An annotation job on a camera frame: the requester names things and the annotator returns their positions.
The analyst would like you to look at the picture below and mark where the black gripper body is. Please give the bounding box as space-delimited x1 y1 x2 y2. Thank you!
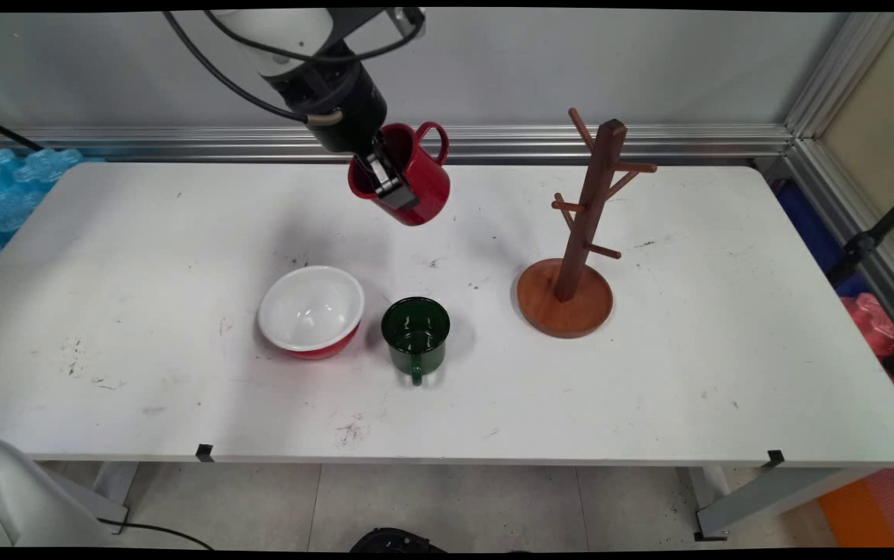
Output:
271 61 390 155

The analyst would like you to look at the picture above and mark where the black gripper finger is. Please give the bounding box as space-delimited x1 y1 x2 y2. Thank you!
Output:
354 151 421 210
372 130 409 179

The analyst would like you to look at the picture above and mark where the red enamel mug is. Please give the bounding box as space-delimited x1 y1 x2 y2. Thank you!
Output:
348 121 451 227

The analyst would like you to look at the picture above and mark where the red bowl white inside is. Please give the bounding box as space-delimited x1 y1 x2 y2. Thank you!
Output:
258 265 366 360

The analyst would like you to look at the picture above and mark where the dark green enamel mug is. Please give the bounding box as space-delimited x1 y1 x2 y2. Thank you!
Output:
380 296 451 387

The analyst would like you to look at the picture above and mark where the brown wooden mug tree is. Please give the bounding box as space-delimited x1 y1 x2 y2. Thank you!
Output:
516 107 659 340

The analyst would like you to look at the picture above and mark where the blue bubble wrap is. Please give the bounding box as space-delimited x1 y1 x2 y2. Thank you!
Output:
0 147 105 285

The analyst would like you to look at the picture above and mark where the black round object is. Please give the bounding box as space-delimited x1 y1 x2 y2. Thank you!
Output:
349 527 447 553

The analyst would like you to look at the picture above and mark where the grey table leg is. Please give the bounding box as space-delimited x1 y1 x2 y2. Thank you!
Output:
676 465 883 542
34 461 141 534

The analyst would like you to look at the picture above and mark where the blue plastic bin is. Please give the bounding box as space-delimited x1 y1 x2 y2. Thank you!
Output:
773 183 872 300

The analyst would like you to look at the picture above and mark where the black tripod stand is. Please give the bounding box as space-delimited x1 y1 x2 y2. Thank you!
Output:
828 180 894 289

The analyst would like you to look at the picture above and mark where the white plastic chair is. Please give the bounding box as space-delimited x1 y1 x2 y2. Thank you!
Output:
0 436 130 548

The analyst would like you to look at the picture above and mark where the red plastic bag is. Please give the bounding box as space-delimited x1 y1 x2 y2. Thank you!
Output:
840 293 894 425

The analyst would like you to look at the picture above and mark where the orange box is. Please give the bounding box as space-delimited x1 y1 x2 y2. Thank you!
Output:
816 465 894 548

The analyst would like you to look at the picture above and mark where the black camera cable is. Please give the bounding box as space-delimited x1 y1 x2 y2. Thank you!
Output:
204 9 426 65

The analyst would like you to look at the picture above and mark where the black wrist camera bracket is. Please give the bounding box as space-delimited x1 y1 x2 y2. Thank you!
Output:
322 8 426 47

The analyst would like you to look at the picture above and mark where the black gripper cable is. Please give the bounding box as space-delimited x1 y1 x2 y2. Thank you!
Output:
162 11 344 126

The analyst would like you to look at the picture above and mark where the horizontal aluminium frame rail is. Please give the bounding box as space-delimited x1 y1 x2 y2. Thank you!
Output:
0 123 794 165

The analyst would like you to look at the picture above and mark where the thin black background cable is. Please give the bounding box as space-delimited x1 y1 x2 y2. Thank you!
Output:
0 111 45 152

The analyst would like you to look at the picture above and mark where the black floor cable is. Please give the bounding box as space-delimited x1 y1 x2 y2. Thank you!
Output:
96 518 216 551

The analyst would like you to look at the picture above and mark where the aluminium frame post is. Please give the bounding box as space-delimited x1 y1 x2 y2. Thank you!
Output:
784 12 894 359

